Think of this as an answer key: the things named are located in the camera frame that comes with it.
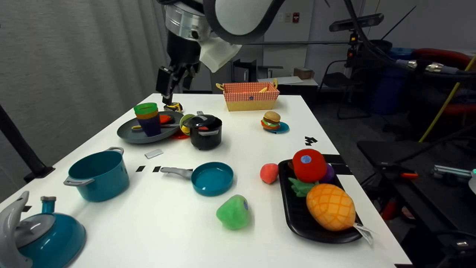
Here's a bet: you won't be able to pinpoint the black stand leg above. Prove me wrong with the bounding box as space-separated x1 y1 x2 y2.
0 103 56 183

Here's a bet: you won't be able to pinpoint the purple plush fruit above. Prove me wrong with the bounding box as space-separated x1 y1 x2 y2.
321 162 338 183

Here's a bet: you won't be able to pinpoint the teal frying pan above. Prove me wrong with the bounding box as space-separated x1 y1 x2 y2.
159 161 235 198

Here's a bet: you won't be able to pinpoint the red checkered basket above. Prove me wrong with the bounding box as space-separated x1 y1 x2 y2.
214 80 281 113

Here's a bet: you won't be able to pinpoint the small blue plate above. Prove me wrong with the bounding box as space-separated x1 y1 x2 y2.
269 121 291 135

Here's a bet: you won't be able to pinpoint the red plush apple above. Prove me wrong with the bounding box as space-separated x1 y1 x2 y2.
290 147 330 185

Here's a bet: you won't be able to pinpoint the green plush pear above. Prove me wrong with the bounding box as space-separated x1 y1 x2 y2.
216 194 253 232

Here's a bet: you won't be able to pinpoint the black plastic tray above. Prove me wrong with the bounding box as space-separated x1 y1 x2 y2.
277 156 364 244

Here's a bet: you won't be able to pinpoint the yellow pole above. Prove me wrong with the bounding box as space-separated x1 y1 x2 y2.
419 54 476 146

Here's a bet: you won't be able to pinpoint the teal toy kettle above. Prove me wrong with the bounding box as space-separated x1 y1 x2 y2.
0 191 88 268

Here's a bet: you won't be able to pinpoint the grey handled tool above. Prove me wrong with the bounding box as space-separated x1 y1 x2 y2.
430 162 476 182

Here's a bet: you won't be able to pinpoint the yellow-green toy avocado half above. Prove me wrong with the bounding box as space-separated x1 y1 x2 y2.
178 113 196 137

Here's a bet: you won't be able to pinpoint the green stacking cup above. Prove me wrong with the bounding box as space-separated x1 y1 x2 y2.
132 101 159 118

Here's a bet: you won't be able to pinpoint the blue bin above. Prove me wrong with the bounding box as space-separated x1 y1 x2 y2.
369 46 415 116

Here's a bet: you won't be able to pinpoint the small white card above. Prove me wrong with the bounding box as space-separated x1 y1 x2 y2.
143 147 165 161

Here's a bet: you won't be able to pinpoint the small red toy tomato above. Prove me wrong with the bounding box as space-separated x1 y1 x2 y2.
259 162 281 186

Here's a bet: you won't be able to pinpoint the teal toy pot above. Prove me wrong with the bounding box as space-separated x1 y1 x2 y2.
62 146 131 204

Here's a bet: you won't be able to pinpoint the black camera on stand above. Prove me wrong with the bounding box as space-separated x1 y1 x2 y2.
329 12 385 61

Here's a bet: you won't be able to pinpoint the white plush tag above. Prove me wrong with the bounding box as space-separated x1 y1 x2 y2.
352 223 376 249

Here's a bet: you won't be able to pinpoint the red chair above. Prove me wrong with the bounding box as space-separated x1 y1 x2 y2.
413 46 476 118

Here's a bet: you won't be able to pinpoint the orange plush pineapple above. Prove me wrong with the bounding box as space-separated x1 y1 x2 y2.
289 177 358 234

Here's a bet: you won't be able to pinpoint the grey round plate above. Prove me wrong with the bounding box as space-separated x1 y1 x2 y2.
116 109 184 146

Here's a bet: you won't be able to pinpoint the toy burger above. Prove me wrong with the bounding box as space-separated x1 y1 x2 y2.
260 110 283 133

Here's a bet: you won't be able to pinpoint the yellow toy fries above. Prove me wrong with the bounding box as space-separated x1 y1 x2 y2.
257 83 280 95

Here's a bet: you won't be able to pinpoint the small black pot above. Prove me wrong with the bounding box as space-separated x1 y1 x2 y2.
189 113 223 152

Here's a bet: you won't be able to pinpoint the purple stacking cup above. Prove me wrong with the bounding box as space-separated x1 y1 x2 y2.
138 118 162 138

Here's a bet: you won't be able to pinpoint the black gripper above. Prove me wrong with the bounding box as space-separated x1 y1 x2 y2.
156 31 202 103

